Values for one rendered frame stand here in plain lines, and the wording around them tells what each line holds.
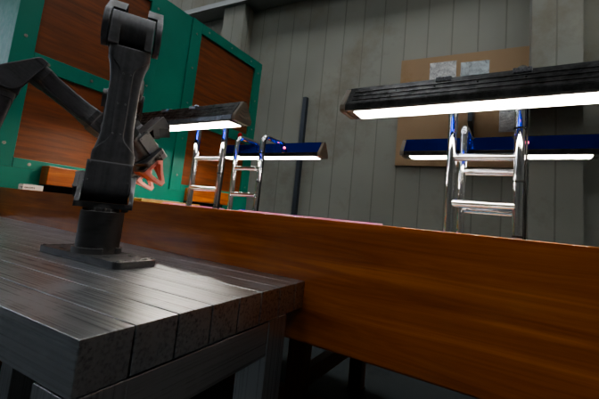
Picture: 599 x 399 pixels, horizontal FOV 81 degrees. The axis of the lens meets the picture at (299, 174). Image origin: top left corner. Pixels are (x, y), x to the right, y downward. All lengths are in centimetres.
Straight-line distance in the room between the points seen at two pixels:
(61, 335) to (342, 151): 312
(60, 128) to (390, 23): 289
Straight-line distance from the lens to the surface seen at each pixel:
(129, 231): 87
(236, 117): 110
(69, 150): 168
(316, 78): 368
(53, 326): 33
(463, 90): 84
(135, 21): 69
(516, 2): 358
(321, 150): 155
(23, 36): 167
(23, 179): 161
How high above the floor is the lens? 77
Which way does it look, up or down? 7 degrees up
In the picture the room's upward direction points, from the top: 6 degrees clockwise
